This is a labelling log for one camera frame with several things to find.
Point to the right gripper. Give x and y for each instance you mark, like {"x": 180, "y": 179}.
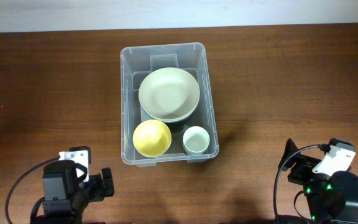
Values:
{"x": 306, "y": 165}

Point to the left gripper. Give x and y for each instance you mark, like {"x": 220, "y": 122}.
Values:
{"x": 99, "y": 192}

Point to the yellow small bowl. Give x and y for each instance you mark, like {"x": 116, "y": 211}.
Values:
{"x": 152, "y": 138}

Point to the cream cup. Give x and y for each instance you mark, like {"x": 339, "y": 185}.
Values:
{"x": 196, "y": 140}

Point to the beige bowl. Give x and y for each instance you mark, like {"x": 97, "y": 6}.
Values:
{"x": 167, "y": 110}
{"x": 169, "y": 83}

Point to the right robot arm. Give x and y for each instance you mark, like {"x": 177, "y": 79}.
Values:
{"x": 329, "y": 201}

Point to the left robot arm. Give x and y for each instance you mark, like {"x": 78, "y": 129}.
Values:
{"x": 60, "y": 211}

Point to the clear plastic storage container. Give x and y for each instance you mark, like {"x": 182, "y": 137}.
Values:
{"x": 136, "y": 64}

